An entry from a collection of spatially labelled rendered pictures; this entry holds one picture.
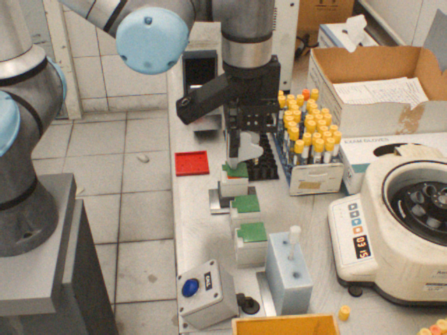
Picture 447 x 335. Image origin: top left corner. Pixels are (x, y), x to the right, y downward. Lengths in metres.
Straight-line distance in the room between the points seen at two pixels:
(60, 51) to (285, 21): 1.64
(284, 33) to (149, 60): 0.65
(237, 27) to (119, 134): 1.98
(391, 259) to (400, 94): 0.53
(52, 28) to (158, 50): 2.02
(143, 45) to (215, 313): 0.38
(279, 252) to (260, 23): 0.32
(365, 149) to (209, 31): 0.44
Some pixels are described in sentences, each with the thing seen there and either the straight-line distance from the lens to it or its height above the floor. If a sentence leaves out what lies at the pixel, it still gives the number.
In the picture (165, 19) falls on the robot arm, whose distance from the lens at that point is 0.53.
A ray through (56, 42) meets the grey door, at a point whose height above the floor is 0.48.
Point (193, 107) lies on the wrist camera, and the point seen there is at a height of 1.11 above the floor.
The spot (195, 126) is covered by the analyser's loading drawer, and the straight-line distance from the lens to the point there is 1.04.
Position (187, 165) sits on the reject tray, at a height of 0.88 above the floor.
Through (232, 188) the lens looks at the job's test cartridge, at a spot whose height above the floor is 0.93.
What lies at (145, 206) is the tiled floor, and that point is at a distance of 2.16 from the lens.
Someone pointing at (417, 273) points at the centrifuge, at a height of 0.96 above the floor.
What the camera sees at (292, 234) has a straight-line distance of 0.64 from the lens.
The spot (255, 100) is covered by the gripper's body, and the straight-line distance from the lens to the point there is 0.74.
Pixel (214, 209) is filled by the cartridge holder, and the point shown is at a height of 0.89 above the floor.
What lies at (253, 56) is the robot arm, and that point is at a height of 1.20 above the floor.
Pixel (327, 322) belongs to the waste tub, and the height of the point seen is 0.96.
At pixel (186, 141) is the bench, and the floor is 0.88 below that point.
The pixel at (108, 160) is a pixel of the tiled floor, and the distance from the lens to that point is 2.43.
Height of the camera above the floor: 1.51
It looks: 40 degrees down
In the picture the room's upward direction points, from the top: straight up
